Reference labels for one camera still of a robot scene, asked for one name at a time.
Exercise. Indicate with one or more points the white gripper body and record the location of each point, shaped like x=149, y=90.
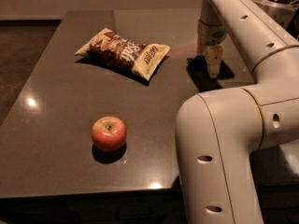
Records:
x=211, y=34

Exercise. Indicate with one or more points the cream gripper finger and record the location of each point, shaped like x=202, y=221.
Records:
x=213, y=60
x=201, y=49

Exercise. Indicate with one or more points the blue rxbar blueberry bar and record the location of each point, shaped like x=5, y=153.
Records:
x=197, y=62

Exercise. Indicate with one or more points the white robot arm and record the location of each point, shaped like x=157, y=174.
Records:
x=217, y=130

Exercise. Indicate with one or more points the brown chip bag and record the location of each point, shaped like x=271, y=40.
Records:
x=110, y=49

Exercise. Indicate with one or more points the metallic dispenser base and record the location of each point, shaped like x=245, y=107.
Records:
x=281, y=13

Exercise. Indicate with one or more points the red apple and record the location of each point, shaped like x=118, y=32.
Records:
x=109, y=134

